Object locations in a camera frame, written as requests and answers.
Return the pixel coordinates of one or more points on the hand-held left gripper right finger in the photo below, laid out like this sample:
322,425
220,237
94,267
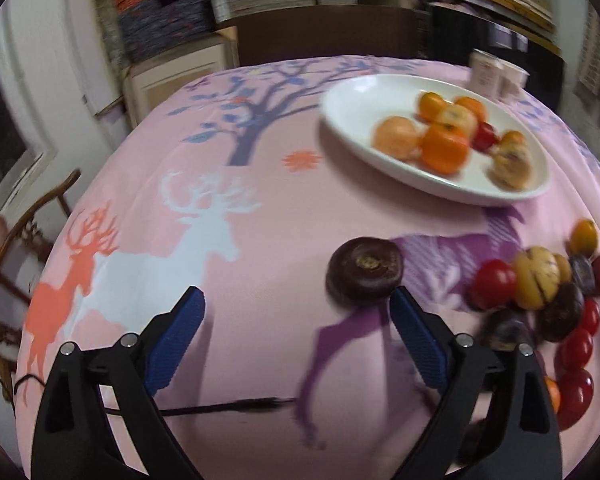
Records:
417,337

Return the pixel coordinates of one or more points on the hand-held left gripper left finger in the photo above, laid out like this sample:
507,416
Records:
175,340

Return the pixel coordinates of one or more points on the dark purple fruit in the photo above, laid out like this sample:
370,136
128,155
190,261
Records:
510,332
562,312
582,272
365,270

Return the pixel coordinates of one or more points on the yellow speckled fruit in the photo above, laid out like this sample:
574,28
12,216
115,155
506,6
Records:
512,164
535,277

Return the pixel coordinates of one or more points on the small tangerine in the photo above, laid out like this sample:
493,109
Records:
582,237
552,394

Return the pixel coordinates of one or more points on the small yellow fruit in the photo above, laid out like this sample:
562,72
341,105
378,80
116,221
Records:
563,267

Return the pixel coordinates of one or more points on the large red tomato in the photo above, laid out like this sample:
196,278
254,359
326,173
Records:
575,397

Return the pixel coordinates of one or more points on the pale peach round fruit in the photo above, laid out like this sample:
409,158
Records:
395,137
457,119

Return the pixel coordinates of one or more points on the white oval plate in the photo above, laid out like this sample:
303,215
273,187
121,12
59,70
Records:
350,110

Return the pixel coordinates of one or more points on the pink deer print tablecloth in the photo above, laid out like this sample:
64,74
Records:
260,240

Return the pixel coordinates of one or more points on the pink drink can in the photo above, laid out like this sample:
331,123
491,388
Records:
485,74

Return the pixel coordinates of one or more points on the dark framed window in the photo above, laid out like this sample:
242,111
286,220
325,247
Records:
0,130

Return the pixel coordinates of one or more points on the white paper cup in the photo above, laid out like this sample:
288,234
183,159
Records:
514,80

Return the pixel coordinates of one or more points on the black glossy board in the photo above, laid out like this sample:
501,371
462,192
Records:
460,35

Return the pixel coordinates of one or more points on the white door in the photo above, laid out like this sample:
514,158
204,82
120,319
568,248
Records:
45,60

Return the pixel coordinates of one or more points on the dark brown board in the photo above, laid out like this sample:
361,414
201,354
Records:
320,35

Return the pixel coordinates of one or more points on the stack of blue patterned boxes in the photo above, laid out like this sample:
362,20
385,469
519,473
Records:
165,20

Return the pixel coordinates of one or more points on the hanging tan woven sheets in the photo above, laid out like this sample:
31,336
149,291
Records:
595,60

